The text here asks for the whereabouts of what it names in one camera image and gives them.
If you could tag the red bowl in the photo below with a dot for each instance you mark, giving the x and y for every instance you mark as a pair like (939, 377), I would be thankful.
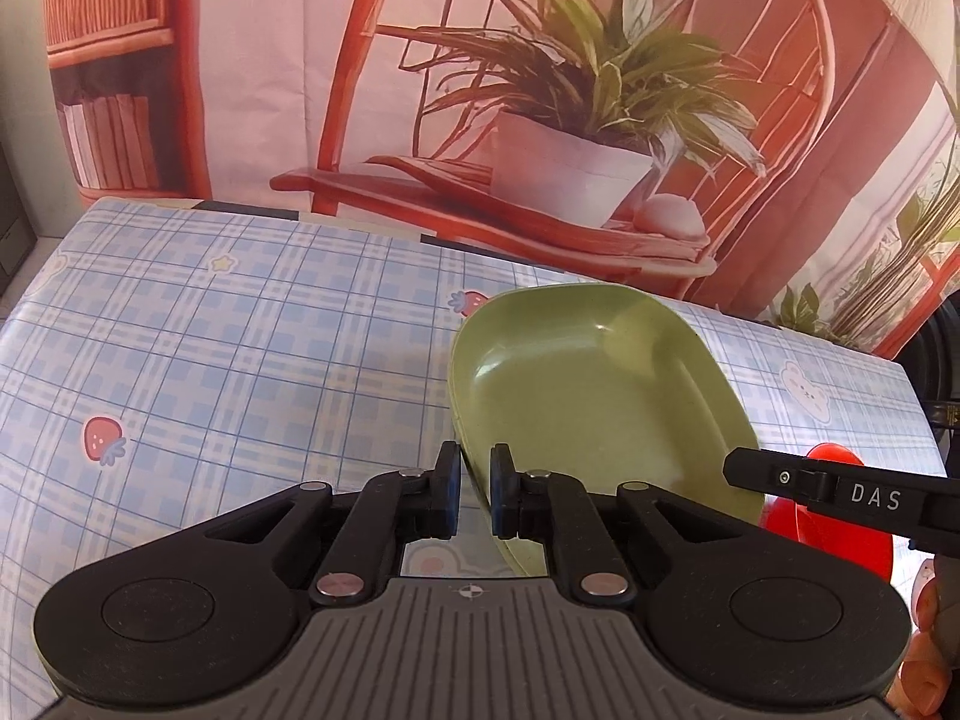
(836, 544)

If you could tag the dark grey cabinet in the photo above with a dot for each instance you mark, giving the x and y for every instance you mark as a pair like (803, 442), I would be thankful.
(13, 225)

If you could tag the black round object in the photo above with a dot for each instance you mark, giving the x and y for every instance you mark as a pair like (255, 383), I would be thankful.
(934, 367)

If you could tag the person's right hand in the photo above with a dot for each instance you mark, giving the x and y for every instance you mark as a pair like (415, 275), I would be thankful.
(934, 679)

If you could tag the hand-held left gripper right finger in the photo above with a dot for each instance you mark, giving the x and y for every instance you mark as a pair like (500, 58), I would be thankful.
(499, 499)

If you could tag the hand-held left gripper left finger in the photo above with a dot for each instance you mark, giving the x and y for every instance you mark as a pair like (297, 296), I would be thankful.
(448, 499)

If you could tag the green plate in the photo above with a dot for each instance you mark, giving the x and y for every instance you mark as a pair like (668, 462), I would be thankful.
(600, 405)

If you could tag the blue checked tablecloth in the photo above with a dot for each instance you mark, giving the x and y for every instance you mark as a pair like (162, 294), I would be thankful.
(225, 352)

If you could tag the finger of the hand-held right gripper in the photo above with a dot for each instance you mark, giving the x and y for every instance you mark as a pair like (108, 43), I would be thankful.
(765, 474)

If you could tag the printed plant backdrop cloth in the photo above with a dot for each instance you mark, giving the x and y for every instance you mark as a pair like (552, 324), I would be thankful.
(262, 52)

